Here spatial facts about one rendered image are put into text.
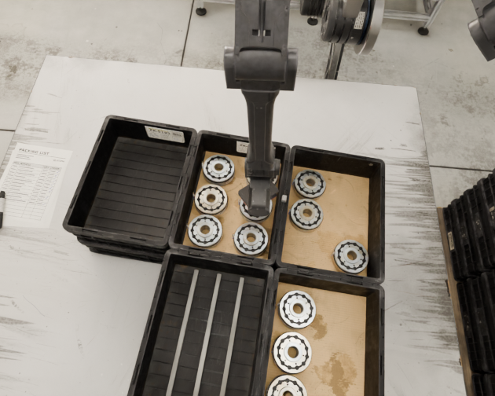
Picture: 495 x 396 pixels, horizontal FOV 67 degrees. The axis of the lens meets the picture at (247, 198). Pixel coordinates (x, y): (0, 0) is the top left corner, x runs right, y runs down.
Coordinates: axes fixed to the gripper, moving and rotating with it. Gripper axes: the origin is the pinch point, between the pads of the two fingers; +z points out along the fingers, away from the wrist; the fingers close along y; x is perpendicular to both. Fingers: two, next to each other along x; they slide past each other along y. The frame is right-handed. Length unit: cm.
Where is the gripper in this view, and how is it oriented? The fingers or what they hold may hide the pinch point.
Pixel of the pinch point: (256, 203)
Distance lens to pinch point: 114.4
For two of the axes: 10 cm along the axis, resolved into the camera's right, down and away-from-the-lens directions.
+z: -0.4, 4.0, 9.2
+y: 8.2, -5.1, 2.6
